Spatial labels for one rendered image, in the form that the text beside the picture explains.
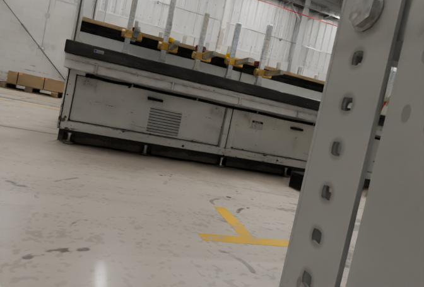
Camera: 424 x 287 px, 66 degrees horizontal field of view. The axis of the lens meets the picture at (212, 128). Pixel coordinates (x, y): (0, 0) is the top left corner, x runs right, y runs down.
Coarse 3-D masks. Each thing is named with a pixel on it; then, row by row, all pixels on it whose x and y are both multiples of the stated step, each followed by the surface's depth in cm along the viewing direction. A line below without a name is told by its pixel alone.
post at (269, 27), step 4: (268, 28) 247; (272, 28) 248; (268, 32) 248; (268, 36) 248; (264, 40) 250; (268, 40) 248; (264, 44) 249; (268, 44) 249; (264, 48) 248; (268, 48) 249; (264, 52) 249; (264, 56) 249; (260, 60) 251; (264, 60) 249; (260, 64) 250; (264, 64) 250; (260, 68) 249; (256, 76) 252; (260, 76) 250; (256, 80) 251; (260, 80) 250
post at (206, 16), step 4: (204, 16) 232; (208, 16) 233; (204, 20) 232; (208, 20) 233; (204, 24) 233; (204, 28) 233; (200, 32) 236; (204, 32) 233; (200, 36) 234; (204, 36) 234; (200, 40) 233; (200, 44) 233; (200, 48) 234; (196, 60) 234; (200, 60) 235; (196, 64) 234
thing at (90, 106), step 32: (96, 32) 232; (192, 64) 255; (224, 64) 263; (64, 96) 232; (96, 96) 240; (128, 96) 247; (160, 96) 254; (192, 96) 258; (320, 96) 293; (64, 128) 233; (96, 128) 240; (128, 128) 250; (160, 128) 257; (192, 128) 265; (224, 128) 269; (288, 128) 291; (224, 160) 280; (256, 160) 281; (288, 160) 290
